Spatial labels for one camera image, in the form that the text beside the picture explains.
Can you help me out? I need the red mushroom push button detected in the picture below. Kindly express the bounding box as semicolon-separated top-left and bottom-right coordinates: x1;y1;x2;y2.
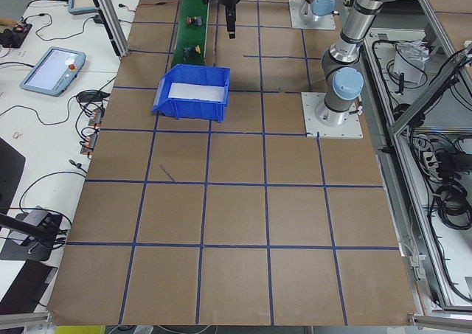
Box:
186;16;204;27

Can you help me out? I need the yellow mushroom push button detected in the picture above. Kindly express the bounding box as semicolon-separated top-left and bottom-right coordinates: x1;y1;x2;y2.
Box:
183;45;201;58

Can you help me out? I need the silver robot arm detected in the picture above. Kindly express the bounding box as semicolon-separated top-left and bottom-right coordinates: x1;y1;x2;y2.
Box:
299;0;336;22
315;0;395;127

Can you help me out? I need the green conveyor belt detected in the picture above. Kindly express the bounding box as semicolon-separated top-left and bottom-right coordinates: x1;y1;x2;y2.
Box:
172;0;209;66

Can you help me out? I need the blue bin with foam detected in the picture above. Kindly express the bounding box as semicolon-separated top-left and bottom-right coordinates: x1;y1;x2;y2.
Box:
151;64;230;122

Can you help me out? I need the far teach pendant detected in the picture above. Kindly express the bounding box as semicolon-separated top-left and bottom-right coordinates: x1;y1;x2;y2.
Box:
68;0;97;15

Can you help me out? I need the teach pendant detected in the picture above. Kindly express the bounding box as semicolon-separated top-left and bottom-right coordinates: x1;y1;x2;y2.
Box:
68;0;97;15
19;46;86;97

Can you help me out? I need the near teach pendant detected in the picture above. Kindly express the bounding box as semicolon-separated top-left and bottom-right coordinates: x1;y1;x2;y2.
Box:
19;46;86;97

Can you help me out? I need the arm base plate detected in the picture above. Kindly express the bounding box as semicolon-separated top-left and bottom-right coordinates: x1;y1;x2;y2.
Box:
288;0;336;30
301;92;364;139

